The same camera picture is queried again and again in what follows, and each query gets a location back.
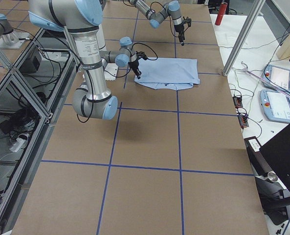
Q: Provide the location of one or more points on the blue teach pendant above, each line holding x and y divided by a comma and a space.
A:
276, 106
278, 77

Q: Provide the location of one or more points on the red cylinder bottle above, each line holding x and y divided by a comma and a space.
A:
221, 13

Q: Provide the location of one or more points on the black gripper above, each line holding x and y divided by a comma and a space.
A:
134, 64
179, 30

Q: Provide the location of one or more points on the near blue teach pendant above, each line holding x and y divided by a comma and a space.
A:
276, 106

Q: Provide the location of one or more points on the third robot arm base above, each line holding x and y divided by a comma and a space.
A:
9, 37

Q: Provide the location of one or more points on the aluminium frame post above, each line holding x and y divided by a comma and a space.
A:
248, 24

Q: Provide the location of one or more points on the aluminium frame rack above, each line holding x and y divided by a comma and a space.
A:
29, 106

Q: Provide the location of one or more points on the black box under rack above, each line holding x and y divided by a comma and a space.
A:
31, 63

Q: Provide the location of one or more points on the black power adapter box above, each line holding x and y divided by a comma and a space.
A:
257, 160

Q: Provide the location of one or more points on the light blue t-shirt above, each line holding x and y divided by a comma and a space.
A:
168, 73

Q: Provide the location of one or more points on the white power strip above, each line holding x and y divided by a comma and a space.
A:
18, 144

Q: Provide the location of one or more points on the silver reacher grabber stick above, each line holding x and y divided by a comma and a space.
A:
261, 78

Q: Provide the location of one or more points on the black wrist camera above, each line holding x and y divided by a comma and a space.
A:
187, 21
141, 55

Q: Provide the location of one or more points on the far blue teach pendant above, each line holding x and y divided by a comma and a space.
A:
278, 77

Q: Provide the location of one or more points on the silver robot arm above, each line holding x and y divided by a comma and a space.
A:
156, 13
82, 18

